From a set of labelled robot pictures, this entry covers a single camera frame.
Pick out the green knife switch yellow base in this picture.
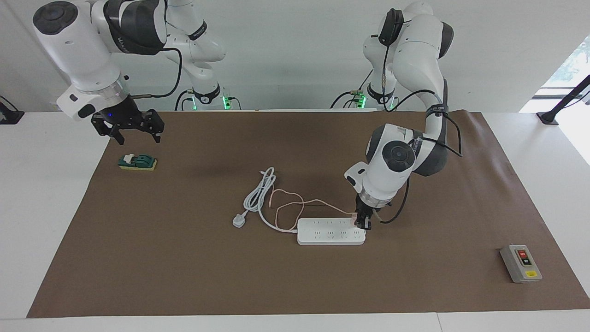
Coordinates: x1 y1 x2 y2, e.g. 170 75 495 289
118 154 158 172

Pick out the black tripod stand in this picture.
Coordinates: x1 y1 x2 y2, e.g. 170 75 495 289
537 74 590 126

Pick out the white power cord with plug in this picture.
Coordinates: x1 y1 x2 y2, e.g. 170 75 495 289
232 167 299 233

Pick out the brown table mat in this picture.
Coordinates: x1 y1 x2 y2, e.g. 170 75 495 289
27 111 590 319

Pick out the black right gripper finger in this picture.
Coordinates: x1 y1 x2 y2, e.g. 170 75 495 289
91 114 125 146
140 109 165 144

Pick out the pink charger cable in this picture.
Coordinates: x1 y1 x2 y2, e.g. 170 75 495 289
270 189 355 231

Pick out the white power strip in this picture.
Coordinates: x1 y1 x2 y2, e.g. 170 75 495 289
297 218 367 246

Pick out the black clamp stand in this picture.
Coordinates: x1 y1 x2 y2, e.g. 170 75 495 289
0 95 24 125

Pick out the grey push button box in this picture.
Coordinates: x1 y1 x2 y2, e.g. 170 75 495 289
500 244 543 283

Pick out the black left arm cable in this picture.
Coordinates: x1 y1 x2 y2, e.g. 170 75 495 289
378 9 464 225

